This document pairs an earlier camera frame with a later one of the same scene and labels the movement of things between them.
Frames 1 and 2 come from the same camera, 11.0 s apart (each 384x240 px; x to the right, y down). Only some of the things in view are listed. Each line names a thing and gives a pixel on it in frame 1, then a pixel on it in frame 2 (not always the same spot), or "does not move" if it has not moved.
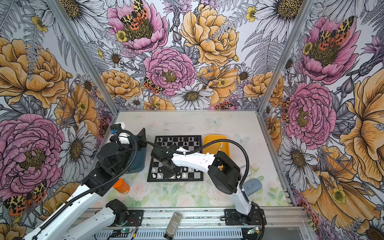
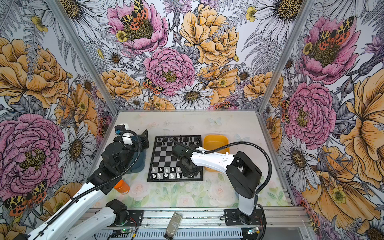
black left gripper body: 127,148 does not move
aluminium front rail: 210,217 does not move
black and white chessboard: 189,144 does not move
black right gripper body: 169,171 → 191,170
